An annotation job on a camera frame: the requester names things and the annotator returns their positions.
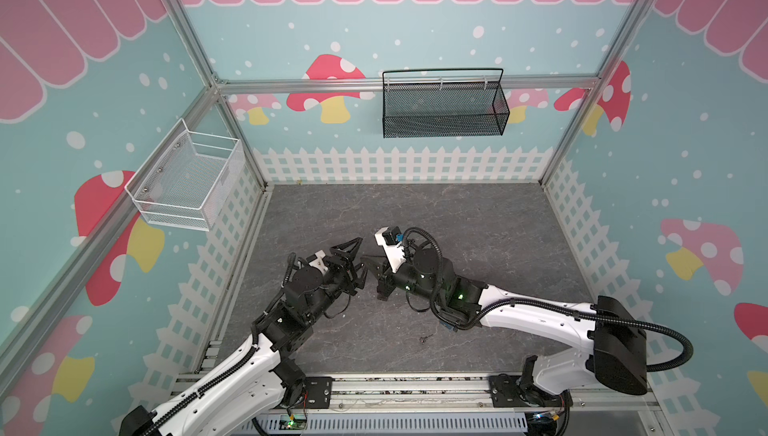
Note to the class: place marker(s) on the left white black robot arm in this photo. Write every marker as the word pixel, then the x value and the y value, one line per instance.
pixel 260 374

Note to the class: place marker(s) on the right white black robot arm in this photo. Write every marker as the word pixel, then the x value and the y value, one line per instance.
pixel 605 344

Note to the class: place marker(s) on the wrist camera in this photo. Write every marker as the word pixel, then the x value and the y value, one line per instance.
pixel 317 261
pixel 390 240

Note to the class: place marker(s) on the white mesh wall basket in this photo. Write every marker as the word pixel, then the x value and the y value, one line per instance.
pixel 187 181

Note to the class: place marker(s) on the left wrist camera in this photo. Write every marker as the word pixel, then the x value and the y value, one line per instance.
pixel 317 261

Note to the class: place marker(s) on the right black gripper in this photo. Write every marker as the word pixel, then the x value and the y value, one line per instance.
pixel 385 274

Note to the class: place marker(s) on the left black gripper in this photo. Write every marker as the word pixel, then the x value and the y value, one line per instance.
pixel 344 266

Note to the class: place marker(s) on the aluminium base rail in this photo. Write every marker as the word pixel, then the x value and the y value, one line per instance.
pixel 589 410

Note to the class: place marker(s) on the white vented cable duct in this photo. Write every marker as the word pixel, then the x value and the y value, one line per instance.
pixel 505 423

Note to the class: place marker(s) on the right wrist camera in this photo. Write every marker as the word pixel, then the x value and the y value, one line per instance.
pixel 390 240

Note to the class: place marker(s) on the black mesh wall basket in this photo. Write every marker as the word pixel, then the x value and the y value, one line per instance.
pixel 441 103

